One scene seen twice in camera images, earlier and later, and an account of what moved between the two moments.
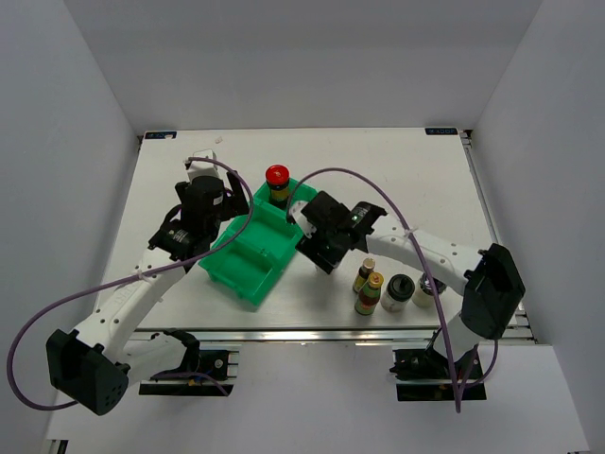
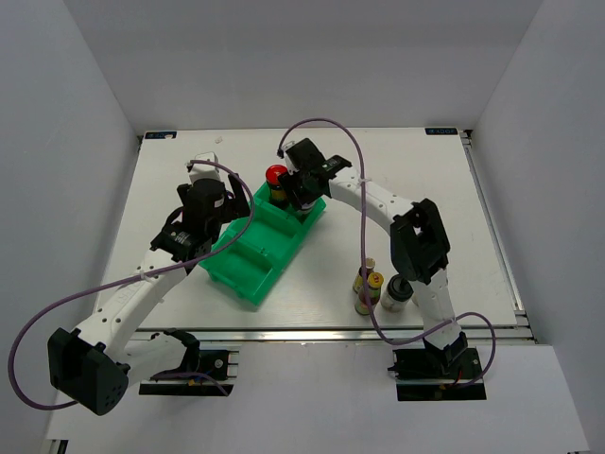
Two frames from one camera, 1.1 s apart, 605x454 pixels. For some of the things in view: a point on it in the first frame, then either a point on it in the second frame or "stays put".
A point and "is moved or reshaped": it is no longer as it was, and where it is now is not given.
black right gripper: x=311 y=249 to x=290 y=183
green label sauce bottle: x=370 y=294 stays put
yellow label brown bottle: x=362 y=276 stays put
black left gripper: x=234 y=204 stays put
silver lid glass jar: x=352 y=262 is moved or reshaped
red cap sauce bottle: x=278 y=180 stays put
